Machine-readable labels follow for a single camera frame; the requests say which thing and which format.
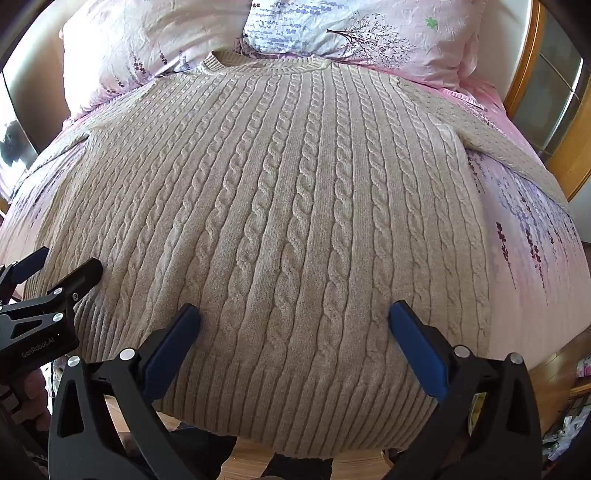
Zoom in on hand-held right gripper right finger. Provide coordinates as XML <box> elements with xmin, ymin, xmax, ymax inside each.
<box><xmin>382</xmin><ymin>299</ymin><xmax>543</xmax><ymax>480</ymax></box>

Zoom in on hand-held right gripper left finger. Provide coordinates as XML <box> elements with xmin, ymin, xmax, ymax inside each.
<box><xmin>47</xmin><ymin>303</ymin><xmax>201</xmax><ymax>480</ymax></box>

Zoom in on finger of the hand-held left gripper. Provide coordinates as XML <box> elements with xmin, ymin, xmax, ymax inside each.
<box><xmin>0</xmin><ymin>257</ymin><xmax>104</xmax><ymax>340</ymax></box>
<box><xmin>0</xmin><ymin>246</ymin><xmax>51</xmax><ymax>305</ymax></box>

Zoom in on beige cable-knit sweater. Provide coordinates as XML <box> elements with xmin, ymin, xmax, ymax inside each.
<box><xmin>21</xmin><ymin>50</ymin><xmax>571</xmax><ymax>462</ymax></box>

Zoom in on person's left hand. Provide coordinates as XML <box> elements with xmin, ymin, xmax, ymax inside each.
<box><xmin>18</xmin><ymin>369</ymin><xmax>52</xmax><ymax>435</ymax></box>

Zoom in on pink floral bed cover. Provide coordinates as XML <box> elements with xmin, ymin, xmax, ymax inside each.
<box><xmin>0</xmin><ymin>60</ymin><xmax>587</xmax><ymax>370</ymax></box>

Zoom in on colourful clutter pile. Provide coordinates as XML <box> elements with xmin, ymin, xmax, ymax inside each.
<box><xmin>540</xmin><ymin>355</ymin><xmax>591</xmax><ymax>462</ymax></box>

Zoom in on grey glossy cabinet door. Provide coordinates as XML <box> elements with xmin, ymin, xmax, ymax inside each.
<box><xmin>0</xmin><ymin>28</ymin><xmax>65</xmax><ymax>176</ymax></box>

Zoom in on pale pink floral pillow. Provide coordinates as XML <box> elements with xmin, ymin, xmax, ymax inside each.
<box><xmin>60</xmin><ymin>0</ymin><xmax>259</xmax><ymax>118</ymax></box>

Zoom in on wooden headboard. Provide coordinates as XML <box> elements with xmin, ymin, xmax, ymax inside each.
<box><xmin>503</xmin><ymin>0</ymin><xmax>588</xmax><ymax>201</ymax></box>

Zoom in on white blue-flowered tree-print pillow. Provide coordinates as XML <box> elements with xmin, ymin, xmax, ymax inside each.
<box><xmin>242</xmin><ymin>0</ymin><xmax>490</xmax><ymax>90</ymax></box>

